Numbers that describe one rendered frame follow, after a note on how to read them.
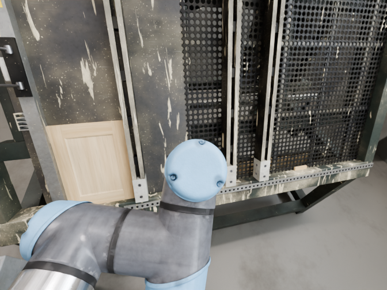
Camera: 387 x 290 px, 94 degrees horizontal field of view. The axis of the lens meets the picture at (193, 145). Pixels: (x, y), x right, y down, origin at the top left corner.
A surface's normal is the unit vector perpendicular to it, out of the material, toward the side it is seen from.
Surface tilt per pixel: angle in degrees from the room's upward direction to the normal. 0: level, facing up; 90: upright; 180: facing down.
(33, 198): 0
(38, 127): 57
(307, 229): 0
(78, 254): 33
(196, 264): 40
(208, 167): 28
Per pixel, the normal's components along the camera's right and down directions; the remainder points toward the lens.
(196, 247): 0.44, -0.16
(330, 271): 0.09, -0.65
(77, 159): 0.24, 0.29
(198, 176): 0.14, -0.22
